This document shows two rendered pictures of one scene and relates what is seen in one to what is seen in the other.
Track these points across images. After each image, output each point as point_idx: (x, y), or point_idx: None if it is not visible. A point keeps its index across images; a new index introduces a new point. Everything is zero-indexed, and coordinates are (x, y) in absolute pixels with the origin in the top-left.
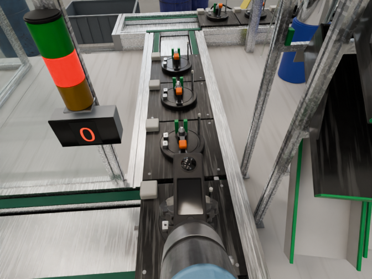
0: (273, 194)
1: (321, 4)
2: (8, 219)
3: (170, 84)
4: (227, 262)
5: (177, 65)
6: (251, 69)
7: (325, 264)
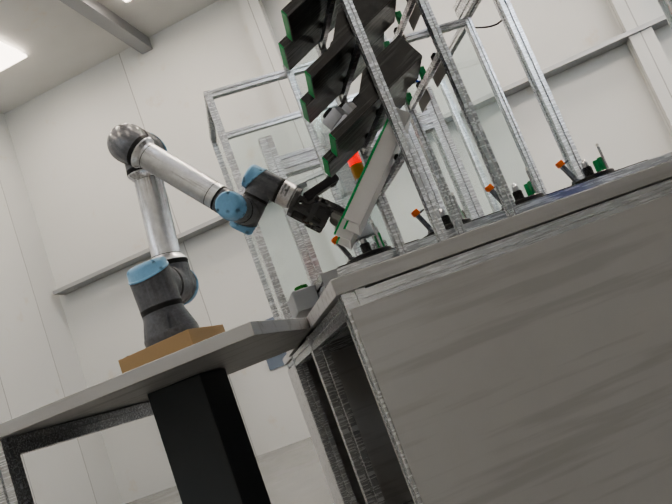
0: (386, 219)
1: (665, 12)
2: None
3: None
4: (272, 174)
5: (570, 176)
6: None
7: None
